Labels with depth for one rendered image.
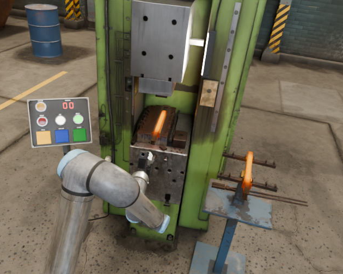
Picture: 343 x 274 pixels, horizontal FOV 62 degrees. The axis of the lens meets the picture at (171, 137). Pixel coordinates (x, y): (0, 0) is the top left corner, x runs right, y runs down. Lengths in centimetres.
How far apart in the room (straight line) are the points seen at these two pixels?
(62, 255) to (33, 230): 157
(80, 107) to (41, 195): 132
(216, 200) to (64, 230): 101
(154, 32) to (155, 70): 21
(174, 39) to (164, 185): 97
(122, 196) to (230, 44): 111
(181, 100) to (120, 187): 141
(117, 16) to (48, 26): 447
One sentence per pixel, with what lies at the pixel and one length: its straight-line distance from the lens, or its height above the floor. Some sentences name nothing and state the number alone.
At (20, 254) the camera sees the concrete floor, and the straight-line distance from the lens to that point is 256.
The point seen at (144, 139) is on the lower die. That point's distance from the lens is 188.
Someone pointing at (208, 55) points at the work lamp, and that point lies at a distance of 171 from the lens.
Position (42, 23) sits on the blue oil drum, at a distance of 619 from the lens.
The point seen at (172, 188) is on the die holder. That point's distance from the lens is 202.
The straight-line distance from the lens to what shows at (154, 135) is 180.
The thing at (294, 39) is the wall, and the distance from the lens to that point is 762.
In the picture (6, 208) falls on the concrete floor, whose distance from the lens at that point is 292.
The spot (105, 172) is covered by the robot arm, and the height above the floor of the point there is 139.
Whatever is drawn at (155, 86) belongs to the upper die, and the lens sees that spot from 169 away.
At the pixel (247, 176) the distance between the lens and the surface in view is 160.
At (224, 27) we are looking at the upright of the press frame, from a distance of 171.
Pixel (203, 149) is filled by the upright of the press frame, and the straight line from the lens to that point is 203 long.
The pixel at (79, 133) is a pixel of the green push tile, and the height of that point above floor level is 102.
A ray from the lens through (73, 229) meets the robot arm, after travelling 107.
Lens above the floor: 199
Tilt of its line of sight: 33 degrees down
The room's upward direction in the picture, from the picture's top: 6 degrees clockwise
